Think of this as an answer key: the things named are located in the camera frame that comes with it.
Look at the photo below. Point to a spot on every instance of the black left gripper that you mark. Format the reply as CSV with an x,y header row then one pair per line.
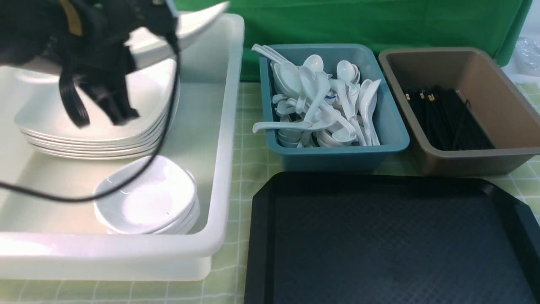
x,y
43,35

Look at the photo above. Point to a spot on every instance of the large white square plate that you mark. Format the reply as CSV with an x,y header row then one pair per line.
x,y
190,29

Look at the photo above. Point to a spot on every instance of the stack of white square plates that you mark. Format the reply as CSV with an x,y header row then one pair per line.
x,y
46,126

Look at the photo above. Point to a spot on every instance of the stack of small white bowls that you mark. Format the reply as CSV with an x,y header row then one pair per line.
x,y
162,201

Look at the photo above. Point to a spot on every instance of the large white plastic tub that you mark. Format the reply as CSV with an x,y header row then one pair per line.
x,y
43,240

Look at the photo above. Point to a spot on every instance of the pile of white spoons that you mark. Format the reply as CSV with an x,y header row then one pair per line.
x,y
312,105

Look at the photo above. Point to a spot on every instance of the green checkered tablecloth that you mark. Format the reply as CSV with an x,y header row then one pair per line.
x,y
253,165

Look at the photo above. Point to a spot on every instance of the black plastic serving tray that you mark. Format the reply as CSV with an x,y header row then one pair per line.
x,y
323,238

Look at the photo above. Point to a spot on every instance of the teal plastic spoon bin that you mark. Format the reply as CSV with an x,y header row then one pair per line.
x,y
389,125

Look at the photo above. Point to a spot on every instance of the bundle of black chopsticks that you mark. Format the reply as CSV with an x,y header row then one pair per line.
x,y
447,120

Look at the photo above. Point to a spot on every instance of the brown plastic chopstick bin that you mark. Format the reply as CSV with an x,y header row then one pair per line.
x,y
506,116

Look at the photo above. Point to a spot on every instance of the green backdrop cloth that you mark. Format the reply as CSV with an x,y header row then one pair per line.
x,y
489,25

